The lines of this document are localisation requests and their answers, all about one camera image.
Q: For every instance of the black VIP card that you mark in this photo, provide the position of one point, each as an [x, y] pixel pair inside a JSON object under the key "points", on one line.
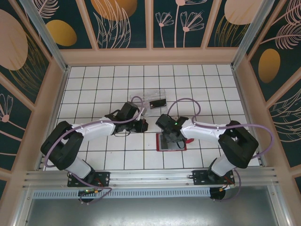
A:
{"points": [[158, 104]]}

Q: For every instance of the red leather card holder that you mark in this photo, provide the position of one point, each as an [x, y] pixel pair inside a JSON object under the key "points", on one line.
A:
{"points": [[161, 144]]}

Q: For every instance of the clear acrylic card stand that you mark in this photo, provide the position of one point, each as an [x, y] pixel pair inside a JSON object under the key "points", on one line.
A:
{"points": [[155, 94]]}

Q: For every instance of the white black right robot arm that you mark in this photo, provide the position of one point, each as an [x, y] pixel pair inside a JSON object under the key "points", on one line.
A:
{"points": [[204, 130]]}

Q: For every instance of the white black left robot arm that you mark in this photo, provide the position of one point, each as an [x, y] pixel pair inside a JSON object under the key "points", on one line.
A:
{"points": [[94, 128]]}

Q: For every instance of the small green circuit board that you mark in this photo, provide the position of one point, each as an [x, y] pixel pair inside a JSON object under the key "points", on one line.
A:
{"points": [[88, 191]]}

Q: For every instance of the grey metal sheet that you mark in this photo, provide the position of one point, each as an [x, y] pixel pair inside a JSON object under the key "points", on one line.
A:
{"points": [[150, 212]]}

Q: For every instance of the aluminium mounting rail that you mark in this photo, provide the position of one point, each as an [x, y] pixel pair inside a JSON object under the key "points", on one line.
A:
{"points": [[150, 176]]}

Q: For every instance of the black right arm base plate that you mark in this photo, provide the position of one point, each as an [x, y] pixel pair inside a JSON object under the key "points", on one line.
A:
{"points": [[200, 177]]}

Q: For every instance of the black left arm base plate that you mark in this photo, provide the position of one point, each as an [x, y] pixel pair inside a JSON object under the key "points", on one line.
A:
{"points": [[103, 177]]}

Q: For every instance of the aluminium frame post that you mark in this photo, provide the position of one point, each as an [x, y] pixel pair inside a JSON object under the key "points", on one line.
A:
{"points": [[47, 40], [247, 35]]}

